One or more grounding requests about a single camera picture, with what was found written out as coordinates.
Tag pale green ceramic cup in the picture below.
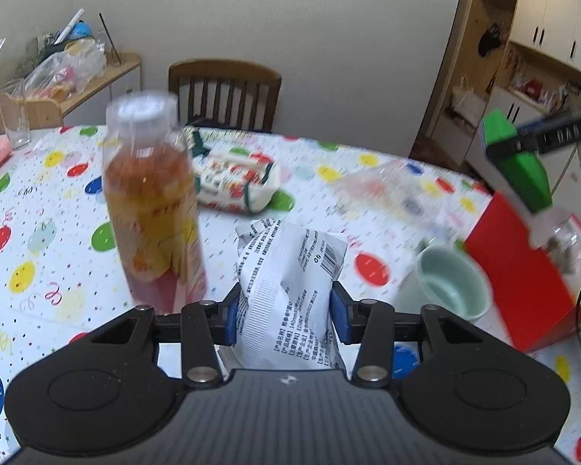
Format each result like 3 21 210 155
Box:
396 244 494 324

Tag white printed packet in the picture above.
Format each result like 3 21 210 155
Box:
234 219 348 372

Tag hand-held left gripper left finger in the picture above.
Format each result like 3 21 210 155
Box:
89 283 242 389

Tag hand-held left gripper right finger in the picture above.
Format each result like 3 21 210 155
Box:
330 281 485 389

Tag balloon print tablecloth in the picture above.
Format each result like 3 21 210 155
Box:
0 125 581 465

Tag black hanging bag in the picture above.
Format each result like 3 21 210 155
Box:
479 23 505 57

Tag empty clear plastic bag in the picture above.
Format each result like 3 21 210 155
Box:
333 157 466 244

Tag green sponge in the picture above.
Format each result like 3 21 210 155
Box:
479 108 553 213

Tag wet wipes pack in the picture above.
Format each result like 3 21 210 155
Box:
182 125 282 215

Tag clear plastic bag of snacks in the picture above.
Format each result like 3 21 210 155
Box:
24 40 107 101

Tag plastic bottle of tea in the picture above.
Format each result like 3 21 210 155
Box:
101 89 208 315

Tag white wall cabinets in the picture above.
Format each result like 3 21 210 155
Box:
457 0 581 182

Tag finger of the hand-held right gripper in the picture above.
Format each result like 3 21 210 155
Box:
486 133 543 159

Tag light wooden side cabinet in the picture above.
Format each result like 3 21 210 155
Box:
0 52 143 139

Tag clear plastic bottle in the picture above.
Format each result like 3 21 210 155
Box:
536 212 581 278

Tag clear drinking glass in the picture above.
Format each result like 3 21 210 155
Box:
0 78 32 150

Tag dark wooden chair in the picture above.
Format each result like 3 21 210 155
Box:
168 60 283 133

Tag red cardboard box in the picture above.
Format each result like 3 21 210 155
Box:
464 191 581 354

